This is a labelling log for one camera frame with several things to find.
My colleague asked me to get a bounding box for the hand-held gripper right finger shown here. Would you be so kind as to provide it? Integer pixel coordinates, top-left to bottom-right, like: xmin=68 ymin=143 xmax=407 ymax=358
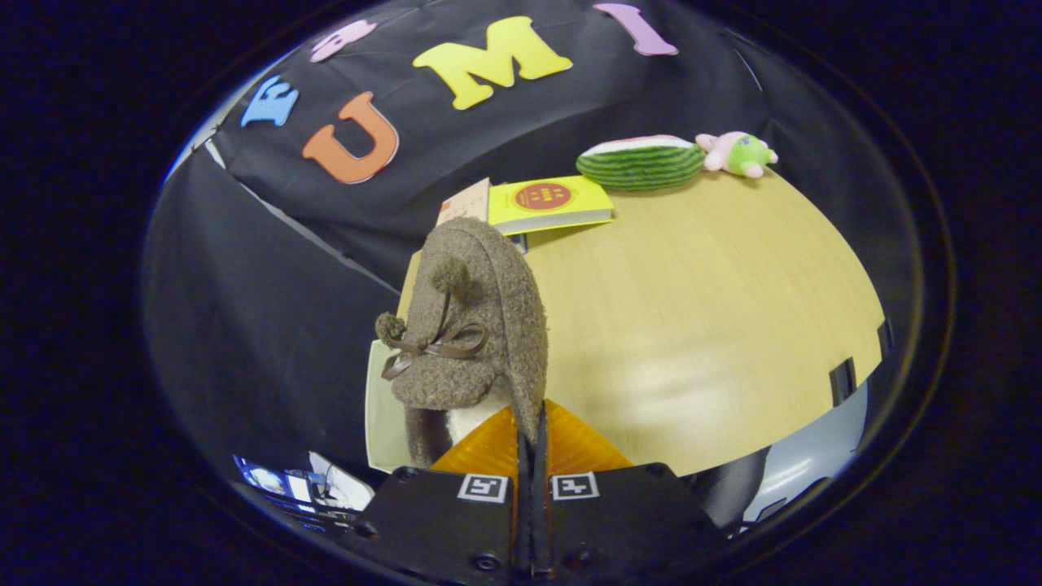
xmin=533 ymin=400 xmax=727 ymax=585

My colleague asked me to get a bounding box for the pink and green plush toy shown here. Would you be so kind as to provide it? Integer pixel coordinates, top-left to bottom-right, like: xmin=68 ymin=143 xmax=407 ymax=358
xmin=696 ymin=130 xmax=780 ymax=180

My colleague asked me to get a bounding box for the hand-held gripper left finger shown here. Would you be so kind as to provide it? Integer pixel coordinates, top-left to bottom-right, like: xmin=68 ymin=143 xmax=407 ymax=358
xmin=350 ymin=405 xmax=532 ymax=586

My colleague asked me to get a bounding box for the white paper item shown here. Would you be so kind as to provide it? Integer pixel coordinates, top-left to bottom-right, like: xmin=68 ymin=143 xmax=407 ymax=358
xmin=309 ymin=451 xmax=376 ymax=513

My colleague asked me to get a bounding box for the brown fuzzy shoe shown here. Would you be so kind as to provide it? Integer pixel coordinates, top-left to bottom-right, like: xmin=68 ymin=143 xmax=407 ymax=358
xmin=374 ymin=216 xmax=549 ymax=470

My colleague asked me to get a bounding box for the watermelon slice plush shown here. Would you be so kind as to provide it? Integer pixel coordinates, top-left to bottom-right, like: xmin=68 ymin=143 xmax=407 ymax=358
xmin=576 ymin=134 xmax=707 ymax=194

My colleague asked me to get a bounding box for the blue printed carton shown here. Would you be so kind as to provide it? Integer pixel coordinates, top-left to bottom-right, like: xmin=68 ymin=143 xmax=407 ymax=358
xmin=232 ymin=453 xmax=328 ymax=523

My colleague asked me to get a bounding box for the black table clamp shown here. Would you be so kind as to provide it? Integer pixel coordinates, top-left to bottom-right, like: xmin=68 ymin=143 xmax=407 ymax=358
xmin=828 ymin=357 xmax=858 ymax=407

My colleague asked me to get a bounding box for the pale green storage box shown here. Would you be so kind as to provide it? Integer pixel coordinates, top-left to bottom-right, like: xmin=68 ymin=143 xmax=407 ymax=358
xmin=365 ymin=338 xmax=412 ymax=474

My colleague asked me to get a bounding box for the yellow book with red seal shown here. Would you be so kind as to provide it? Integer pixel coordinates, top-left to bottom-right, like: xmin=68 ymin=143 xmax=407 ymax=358
xmin=488 ymin=175 xmax=616 ymax=238

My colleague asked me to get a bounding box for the beige cover book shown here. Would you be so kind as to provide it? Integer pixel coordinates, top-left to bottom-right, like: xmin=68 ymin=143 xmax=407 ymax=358
xmin=436 ymin=177 xmax=492 ymax=228

